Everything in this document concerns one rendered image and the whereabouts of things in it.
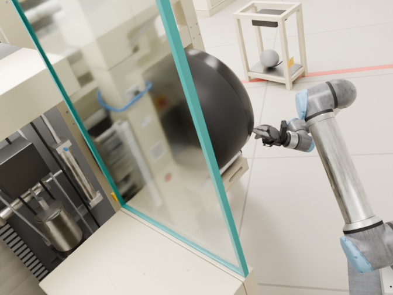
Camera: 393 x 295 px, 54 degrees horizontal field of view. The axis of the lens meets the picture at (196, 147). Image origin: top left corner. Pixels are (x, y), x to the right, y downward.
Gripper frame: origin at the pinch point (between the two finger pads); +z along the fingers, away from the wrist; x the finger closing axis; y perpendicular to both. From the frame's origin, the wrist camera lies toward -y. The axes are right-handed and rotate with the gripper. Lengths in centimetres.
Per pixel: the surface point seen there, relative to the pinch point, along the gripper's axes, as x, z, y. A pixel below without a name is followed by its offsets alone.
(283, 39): 173, -97, 66
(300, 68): 178, -140, 96
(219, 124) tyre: -13.6, 27.8, -13.9
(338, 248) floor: -35, -91, 55
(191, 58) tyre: 16.2, 41.2, -18.4
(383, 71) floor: 155, -205, 52
